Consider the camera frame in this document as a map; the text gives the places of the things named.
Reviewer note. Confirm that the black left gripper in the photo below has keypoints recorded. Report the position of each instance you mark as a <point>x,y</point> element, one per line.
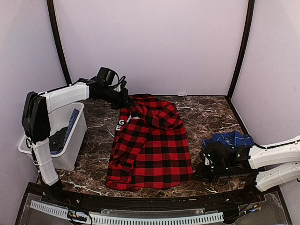
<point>123,102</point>

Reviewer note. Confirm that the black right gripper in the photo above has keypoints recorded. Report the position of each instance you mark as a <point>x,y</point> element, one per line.
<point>202,176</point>

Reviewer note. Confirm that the red black plaid shirt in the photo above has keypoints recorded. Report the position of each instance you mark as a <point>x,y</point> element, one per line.
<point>150,147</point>

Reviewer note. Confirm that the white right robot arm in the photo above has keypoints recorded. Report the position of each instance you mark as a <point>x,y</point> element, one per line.
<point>233,154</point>

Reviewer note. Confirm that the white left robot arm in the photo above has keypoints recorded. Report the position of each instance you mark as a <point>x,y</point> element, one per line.
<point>100,87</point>

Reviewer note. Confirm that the folded blue plaid shirt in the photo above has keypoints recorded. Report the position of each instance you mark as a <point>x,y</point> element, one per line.
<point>232,140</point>

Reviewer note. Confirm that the blue checked shirt in bin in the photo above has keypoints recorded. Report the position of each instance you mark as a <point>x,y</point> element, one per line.
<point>71,123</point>

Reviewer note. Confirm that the black shirt in bin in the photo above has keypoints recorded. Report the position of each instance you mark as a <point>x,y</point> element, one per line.
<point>56,141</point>

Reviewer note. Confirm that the white plastic laundry bin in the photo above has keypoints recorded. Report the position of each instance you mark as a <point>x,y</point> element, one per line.
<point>40,125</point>

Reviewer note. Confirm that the left black frame post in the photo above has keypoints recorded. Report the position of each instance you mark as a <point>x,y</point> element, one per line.
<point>58,43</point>

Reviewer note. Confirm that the black frame post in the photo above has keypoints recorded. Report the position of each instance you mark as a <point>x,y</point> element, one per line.
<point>58,43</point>
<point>242,51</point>

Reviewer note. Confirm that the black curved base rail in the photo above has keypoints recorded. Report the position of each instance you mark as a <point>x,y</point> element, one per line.
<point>222,201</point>

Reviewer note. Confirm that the white slotted cable duct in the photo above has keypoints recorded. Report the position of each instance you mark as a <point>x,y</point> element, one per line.
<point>129,217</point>

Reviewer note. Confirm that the right black frame post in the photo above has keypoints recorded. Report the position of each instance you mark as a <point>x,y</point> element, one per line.
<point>242,51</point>

